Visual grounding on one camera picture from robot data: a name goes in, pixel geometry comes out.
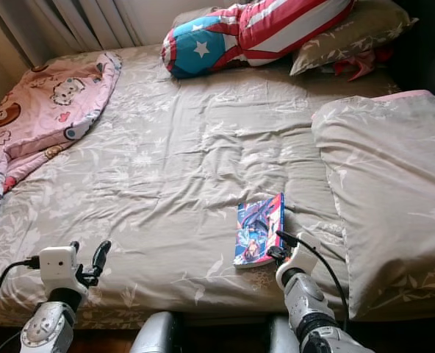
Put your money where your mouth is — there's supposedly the colourful comic book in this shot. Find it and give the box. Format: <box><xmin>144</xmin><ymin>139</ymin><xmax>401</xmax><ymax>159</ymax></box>
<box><xmin>234</xmin><ymin>193</ymin><xmax>286</xmax><ymax>268</ymax></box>

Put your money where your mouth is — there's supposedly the grey right robot leg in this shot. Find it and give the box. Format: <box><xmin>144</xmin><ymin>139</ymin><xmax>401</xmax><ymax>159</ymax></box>
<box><xmin>269</xmin><ymin>316</ymin><xmax>303</xmax><ymax>353</ymax></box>

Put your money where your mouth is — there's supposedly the grey robot leg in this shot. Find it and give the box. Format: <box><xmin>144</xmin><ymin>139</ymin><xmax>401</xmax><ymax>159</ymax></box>
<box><xmin>269</xmin><ymin>316</ymin><xmax>303</xmax><ymax>353</ymax></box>
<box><xmin>129</xmin><ymin>311</ymin><xmax>178</xmax><ymax>353</ymax></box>

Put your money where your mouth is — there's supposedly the grey left robot leg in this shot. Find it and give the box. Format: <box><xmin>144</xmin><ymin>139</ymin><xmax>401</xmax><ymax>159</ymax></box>
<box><xmin>129</xmin><ymin>311</ymin><xmax>178</xmax><ymax>353</ymax></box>

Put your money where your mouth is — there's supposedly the grey floral bed cover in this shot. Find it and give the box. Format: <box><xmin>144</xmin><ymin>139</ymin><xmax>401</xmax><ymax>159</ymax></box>
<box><xmin>0</xmin><ymin>44</ymin><xmax>435</xmax><ymax>330</ymax></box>

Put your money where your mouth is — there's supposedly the pink cartoon-print quilt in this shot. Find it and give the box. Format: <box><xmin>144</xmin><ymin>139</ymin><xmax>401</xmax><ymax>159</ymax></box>
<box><xmin>0</xmin><ymin>51</ymin><xmax>123</xmax><ymax>240</ymax></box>

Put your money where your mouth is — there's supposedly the red fabric item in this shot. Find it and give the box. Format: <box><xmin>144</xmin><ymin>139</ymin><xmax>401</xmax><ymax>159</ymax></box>
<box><xmin>334</xmin><ymin>49</ymin><xmax>393</xmax><ymax>82</ymax></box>

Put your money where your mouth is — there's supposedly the grey pleated curtain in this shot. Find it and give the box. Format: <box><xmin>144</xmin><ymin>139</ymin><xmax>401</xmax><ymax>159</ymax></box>
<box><xmin>0</xmin><ymin>0</ymin><xmax>137</xmax><ymax>65</ymax></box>

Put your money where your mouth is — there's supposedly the stars and stripes pillow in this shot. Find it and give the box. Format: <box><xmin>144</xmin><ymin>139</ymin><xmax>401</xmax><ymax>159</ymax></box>
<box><xmin>161</xmin><ymin>0</ymin><xmax>356</xmax><ymax>79</ymax></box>

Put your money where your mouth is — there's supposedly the grey floral pillow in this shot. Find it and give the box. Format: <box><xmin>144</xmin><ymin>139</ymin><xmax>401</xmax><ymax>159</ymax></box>
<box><xmin>290</xmin><ymin>0</ymin><xmax>419</xmax><ymax>76</ymax></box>

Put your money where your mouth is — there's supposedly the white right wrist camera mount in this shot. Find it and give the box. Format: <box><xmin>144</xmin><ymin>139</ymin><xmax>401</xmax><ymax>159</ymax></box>
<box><xmin>275</xmin><ymin>234</ymin><xmax>321</xmax><ymax>289</ymax></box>

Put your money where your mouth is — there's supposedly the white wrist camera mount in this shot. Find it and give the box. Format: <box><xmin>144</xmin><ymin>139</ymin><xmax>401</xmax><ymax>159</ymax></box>
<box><xmin>39</xmin><ymin>246</ymin><xmax>88</xmax><ymax>304</ymax></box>
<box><xmin>275</xmin><ymin>234</ymin><xmax>321</xmax><ymax>289</ymax></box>

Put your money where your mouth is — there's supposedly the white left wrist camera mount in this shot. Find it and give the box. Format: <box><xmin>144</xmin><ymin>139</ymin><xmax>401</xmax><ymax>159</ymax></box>
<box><xmin>39</xmin><ymin>246</ymin><xmax>88</xmax><ymax>304</ymax></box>

